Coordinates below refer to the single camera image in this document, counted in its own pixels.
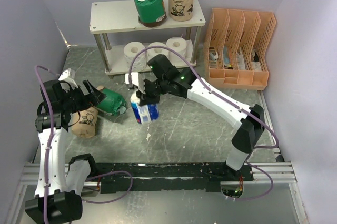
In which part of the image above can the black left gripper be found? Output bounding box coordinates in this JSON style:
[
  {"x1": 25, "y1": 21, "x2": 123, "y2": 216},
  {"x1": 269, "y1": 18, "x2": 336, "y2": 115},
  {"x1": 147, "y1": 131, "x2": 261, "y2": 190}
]
[{"x1": 61, "y1": 79, "x2": 106, "y2": 113}]

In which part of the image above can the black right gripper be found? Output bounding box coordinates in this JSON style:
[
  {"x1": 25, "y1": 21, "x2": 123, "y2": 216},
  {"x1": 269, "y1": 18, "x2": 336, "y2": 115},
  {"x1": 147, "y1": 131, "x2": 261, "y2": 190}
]
[{"x1": 135, "y1": 77, "x2": 169, "y2": 104}]

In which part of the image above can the blue paper roll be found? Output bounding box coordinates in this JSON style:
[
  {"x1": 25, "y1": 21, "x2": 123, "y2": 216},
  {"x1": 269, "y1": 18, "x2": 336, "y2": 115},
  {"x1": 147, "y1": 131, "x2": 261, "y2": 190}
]
[{"x1": 130, "y1": 91, "x2": 159, "y2": 124}]

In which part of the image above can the green torn roll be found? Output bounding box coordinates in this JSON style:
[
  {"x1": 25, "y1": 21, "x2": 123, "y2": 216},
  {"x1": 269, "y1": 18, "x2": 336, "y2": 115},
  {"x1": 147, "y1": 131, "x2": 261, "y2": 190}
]
[{"x1": 95, "y1": 86, "x2": 127, "y2": 116}]

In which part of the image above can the white floral roll front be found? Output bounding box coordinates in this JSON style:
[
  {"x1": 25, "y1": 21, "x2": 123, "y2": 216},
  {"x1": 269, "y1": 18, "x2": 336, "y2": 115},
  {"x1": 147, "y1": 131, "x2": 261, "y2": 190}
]
[{"x1": 124, "y1": 42, "x2": 147, "y2": 72}]

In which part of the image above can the white unwrapped loose-end roll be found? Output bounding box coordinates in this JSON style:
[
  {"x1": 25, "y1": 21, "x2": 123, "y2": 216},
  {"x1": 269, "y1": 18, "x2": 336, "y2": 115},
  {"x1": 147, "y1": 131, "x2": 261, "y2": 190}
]
[{"x1": 166, "y1": 37, "x2": 193, "y2": 68}]

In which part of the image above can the green paper roll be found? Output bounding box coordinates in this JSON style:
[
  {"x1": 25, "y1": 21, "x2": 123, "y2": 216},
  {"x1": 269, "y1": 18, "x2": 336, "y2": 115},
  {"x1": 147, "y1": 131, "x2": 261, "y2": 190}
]
[{"x1": 134, "y1": 0, "x2": 167, "y2": 28}]

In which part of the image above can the brown cartoon paper roll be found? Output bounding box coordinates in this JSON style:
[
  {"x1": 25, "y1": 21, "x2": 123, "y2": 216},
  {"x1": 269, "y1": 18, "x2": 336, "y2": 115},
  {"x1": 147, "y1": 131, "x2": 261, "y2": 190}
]
[{"x1": 168, "y1": 0, "x2": 194, "y2": 22}]

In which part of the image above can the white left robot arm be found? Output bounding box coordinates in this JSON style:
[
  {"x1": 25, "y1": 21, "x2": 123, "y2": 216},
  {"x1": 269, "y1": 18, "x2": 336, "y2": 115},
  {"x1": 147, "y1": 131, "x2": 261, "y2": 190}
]
[{"x1": 25, "y1": 79, "x2": 106, "y2": 223}]

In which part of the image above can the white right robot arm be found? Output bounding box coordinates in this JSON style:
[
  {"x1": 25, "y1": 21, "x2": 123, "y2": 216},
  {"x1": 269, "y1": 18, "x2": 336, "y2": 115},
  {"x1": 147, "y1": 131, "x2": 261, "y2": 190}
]
[{"x1": 127, "y1": 54, "x2": 265, "y2": 181}]

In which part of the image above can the grey two-tier shelf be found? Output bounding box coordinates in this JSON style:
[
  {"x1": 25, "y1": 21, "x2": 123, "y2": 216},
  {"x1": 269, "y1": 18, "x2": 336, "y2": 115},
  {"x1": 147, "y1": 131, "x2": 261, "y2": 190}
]
[{"x1": 90, "y1": 0, "x2": 206, "y2": 79}]

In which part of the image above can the brown wrapped roll left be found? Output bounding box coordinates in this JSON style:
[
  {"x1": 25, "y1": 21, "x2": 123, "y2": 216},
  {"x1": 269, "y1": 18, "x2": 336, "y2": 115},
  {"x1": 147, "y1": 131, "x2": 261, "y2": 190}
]
[{"x1": 70, "y1": 107, "x2": 98, "y2": 138}]

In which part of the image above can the orange plastic file organizer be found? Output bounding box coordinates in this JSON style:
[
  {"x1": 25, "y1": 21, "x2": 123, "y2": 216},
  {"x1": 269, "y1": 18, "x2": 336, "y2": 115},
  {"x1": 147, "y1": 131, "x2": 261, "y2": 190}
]
[{"x1": 204, "y1": 8, "x2": 276, "y2": 90}]

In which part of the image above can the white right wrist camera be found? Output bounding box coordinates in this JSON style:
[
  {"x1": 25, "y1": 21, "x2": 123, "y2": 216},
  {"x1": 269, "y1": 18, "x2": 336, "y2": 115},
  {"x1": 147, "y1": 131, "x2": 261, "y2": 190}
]
[{"x1": 125, "y1": 72, "x2": 145, "y2": 94}]

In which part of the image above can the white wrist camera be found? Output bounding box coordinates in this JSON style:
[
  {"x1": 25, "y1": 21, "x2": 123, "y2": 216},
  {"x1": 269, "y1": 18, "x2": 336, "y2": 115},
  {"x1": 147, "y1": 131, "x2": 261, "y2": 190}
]
[
  {"x1": 125, "y1": 72, "x2": 145, "y2": 94},
  {"x1": 58, "y1": 68, "x2": 78, "y2": 88}
]

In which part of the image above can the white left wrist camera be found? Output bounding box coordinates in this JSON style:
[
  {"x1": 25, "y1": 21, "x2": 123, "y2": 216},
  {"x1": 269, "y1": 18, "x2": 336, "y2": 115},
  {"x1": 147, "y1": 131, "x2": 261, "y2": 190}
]
[{"x1": 58, "y1": 68, "x2": 78, "y2": 88}]

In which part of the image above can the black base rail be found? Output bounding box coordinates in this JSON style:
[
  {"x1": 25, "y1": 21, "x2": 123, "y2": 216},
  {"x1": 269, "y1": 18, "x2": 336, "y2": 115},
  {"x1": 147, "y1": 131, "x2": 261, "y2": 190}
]
[{"x1": 88, "y1": 162, "x2": 253, "y2": 194}]

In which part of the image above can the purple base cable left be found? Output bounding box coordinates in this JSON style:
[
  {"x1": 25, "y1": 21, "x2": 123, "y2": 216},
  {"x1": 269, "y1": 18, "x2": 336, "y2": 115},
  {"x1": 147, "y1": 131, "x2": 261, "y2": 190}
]
[{"x1": 83, "y1": 170, "x2": 134, "y2": 204}]

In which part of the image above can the aluminium frame rail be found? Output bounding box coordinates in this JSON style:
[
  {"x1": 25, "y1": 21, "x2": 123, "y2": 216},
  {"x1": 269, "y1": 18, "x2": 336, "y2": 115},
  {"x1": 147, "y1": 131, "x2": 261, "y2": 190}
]
[{"x1": 19, "y1": 162, "x2": 297, "y2": 186}]

